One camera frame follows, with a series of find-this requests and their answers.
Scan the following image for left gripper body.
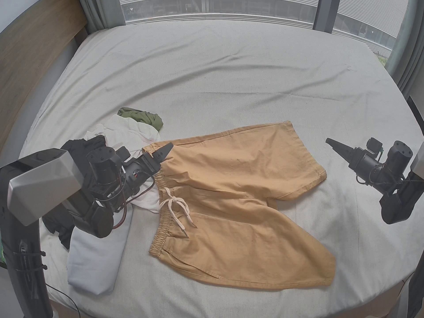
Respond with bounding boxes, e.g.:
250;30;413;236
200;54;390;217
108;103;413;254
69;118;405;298
121;151;163;191

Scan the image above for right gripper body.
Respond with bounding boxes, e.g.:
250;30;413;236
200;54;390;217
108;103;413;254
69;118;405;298
348;146;378;181

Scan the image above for tan shorts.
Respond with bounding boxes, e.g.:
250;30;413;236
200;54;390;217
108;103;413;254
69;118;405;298
142;121;337;291

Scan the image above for white garment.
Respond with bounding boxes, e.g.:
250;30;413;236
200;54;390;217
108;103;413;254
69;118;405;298
83;114;163;214

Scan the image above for green garment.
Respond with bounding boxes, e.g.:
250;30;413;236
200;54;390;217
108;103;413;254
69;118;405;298
117;107;164;132

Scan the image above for black garment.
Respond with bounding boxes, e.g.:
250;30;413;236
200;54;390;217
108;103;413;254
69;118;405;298
41;136;110;249

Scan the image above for pale blue garment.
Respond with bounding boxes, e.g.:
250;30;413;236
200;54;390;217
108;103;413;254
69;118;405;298
66;207;133;295

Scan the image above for grey-green curtain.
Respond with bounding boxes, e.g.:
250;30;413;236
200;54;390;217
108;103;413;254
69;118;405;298
61;0;128;36
384;0;424;95

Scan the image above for bed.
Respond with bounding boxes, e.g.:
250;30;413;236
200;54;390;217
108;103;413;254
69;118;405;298
0;0;424;318

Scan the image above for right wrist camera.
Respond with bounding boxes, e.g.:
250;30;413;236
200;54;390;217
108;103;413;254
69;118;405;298
366;138;385;156

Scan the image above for black cable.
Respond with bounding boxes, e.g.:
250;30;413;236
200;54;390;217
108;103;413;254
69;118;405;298
45;282;81;318

